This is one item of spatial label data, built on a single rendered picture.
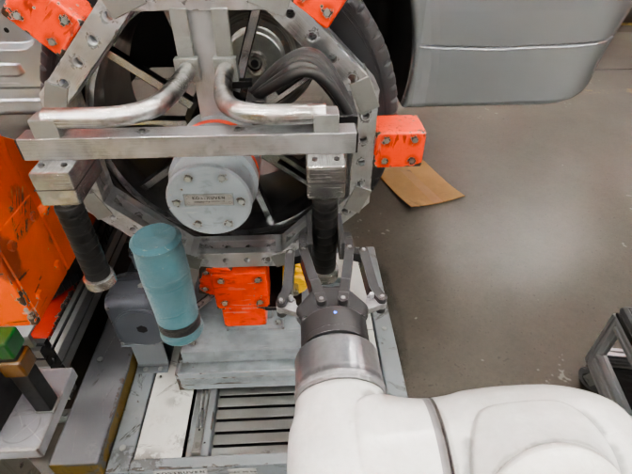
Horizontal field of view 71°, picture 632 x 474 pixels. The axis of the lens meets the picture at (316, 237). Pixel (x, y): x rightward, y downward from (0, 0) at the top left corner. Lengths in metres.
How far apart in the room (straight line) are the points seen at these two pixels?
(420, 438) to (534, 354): 1.31
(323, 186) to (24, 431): 0.72
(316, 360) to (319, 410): 0.06
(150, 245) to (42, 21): 0.36
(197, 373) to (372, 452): 0.98
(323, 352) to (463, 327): 1.25
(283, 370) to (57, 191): 0.83
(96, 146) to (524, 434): 0.55
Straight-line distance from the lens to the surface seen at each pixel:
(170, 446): 1.33
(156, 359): 1.45
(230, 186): 0.67
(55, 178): 0.64
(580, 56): 1.40
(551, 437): 0.39
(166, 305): 0.88
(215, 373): 1.31
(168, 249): 0.80
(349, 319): 0.48
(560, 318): 1.84
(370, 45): 0.83
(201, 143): 0.59
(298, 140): 0.57
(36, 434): 1.01
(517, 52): 1.31
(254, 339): 1.29
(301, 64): 0.62
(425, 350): 1.57
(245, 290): 1.00
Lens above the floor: 1.23
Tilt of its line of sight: 39 degrees down
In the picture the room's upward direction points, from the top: straight up
